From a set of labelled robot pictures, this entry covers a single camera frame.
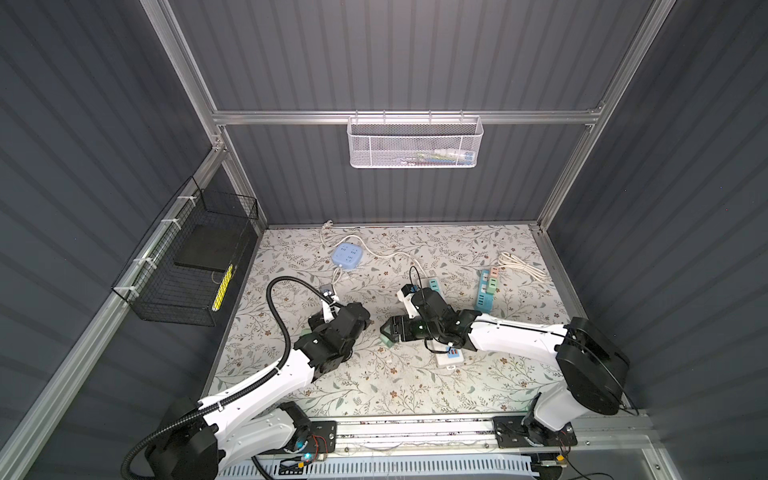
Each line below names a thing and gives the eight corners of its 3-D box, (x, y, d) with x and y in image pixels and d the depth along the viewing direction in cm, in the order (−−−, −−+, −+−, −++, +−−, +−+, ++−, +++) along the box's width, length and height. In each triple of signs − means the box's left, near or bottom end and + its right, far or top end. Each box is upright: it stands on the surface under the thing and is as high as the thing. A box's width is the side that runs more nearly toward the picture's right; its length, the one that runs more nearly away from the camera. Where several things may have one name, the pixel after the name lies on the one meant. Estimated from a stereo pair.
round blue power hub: (331, 268, 109) (329, 264, 107) (334, 246, 116) (333, 242, 114) (361, 268, 109) (361, 264, 107) (363, 246, 116) (362, 242, 114)
